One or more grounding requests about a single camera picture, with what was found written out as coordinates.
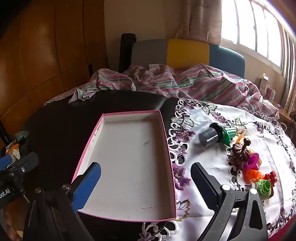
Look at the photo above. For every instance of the window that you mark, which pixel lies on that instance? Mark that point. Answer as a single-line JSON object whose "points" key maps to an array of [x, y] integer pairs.
{"points": [[254, 23]]}

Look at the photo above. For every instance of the beige patterned curtain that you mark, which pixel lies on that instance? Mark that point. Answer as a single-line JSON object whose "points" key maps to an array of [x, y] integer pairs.
{"points": [[201, 20]]}

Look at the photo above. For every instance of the floral patterned bag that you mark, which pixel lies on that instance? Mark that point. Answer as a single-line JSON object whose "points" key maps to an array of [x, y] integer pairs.
{"points": [[12, 150]]}

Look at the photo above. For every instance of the orange toy blocks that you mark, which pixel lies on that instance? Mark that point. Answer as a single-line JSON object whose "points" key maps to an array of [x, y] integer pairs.
{"points": [[253, 176]]}

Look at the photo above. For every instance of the yellow toy corn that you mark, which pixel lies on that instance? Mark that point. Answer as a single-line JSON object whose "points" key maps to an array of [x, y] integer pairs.
{"points": [[259, 161]]}

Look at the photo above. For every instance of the wooden wardrobe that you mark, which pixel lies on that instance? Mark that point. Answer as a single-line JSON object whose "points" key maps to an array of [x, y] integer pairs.
{"points": [[46, 46]]}

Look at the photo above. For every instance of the white carton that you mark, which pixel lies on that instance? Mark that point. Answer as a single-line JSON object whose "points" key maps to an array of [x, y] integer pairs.
{"points": [[264, 82]]}

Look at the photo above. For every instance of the brown toy pumpkin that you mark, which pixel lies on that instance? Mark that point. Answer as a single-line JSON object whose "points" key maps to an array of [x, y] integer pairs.
{"points": [[239, 155]]}

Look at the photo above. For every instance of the pink striped blanket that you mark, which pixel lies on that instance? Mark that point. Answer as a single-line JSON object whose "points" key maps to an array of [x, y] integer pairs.
{"points": [[196, 81]]}

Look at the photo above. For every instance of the magenta toy spool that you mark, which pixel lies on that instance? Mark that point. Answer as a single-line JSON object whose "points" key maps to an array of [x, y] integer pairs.
{"points": [[251, 162]]}

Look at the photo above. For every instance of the grey yellow blue chair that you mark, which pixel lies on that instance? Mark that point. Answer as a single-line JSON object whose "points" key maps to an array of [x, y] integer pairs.
{"points": [[187, 51]]}

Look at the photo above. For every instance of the red toy blocks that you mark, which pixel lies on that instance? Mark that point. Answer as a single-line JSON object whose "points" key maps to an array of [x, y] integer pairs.
{"points": [[271, 179]]}

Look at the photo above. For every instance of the wooden bedside table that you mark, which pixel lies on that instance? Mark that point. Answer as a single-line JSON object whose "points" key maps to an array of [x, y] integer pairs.
{"points": [[285, 117]]}

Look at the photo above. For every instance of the green toy pea head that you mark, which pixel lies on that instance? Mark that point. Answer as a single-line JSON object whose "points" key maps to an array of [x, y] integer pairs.
{"points": [[263, 187]]}

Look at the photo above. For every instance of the grey and green toy cylinder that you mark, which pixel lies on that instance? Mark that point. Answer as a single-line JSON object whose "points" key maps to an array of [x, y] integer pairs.
{"points": [[208, 138]]}

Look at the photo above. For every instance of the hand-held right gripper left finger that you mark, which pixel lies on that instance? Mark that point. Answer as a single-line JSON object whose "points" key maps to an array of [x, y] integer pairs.
{"points": [[89, 185]]}

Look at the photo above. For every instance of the white embroidered floral tablecloth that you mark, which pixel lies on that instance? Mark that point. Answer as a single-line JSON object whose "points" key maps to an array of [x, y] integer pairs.
{"points": [[266, 150]]}

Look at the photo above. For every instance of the person's left forearm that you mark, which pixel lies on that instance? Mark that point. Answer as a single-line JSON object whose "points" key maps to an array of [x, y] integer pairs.
{"points": [[8, 223]]}

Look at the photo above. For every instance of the pink cardboard box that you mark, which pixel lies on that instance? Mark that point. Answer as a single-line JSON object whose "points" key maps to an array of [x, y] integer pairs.
{"points": [[129, 162]]}

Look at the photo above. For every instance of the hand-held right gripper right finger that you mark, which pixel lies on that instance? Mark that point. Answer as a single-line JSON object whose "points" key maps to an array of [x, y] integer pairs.
{"points": [[204, 185]]}

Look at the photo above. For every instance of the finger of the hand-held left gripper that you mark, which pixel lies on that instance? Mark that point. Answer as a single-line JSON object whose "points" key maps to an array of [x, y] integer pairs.
{"points": [[5, 162], [26, 161]]}

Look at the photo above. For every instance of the purple carton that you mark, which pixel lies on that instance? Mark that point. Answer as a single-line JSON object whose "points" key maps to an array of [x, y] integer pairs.
{"points": [[270, 92]]}

